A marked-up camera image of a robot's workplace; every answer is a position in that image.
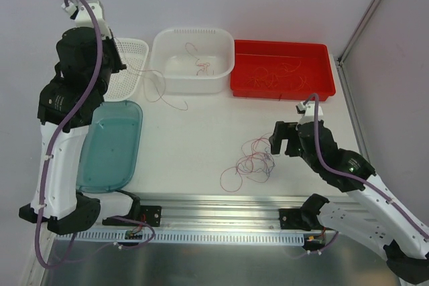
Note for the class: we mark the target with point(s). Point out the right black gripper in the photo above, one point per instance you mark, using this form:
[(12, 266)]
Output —
[(290, 136)]

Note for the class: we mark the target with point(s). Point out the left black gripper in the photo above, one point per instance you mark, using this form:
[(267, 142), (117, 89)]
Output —
[(114, 54)]

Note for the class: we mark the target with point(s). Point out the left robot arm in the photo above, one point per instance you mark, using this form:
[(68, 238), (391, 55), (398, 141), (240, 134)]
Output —
[(65, 110)]

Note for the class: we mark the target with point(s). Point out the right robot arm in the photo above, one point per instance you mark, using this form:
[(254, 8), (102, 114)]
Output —
[(395, 235)]

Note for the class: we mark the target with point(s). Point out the white perforated plastic basket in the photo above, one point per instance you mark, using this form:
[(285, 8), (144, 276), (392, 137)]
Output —
[(133, 53)]

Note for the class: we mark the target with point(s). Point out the red plastic tray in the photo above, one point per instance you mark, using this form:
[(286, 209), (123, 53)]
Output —
[(281, 70)]

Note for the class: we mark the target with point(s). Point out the white plastic tub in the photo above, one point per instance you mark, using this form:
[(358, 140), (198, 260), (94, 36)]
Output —
[(193, 60)]

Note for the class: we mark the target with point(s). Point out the teal translucent plastic bin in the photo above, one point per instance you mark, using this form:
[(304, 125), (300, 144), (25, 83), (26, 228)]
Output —
[(109, 154)]

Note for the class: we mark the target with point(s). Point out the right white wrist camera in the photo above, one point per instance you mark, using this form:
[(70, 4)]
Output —
[(307, 111)]

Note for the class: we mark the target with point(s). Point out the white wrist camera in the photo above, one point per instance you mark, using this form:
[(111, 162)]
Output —
[(307, 111), (80, 15)]

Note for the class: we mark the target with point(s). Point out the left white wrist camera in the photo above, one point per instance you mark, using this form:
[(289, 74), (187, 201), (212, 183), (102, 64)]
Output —
[(80, 15)]

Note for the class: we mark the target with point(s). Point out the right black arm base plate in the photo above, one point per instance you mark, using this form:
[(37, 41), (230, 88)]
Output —
[(291, 219)]

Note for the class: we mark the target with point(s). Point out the aluminium mounting rail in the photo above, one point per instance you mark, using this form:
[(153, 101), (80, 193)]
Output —
[(178, 210)]

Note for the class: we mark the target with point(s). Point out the white slotted cable duct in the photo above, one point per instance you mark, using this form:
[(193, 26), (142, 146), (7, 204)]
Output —
[(193, 237)]

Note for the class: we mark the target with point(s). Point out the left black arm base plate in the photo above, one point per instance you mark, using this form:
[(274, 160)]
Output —
[(148, 214)]

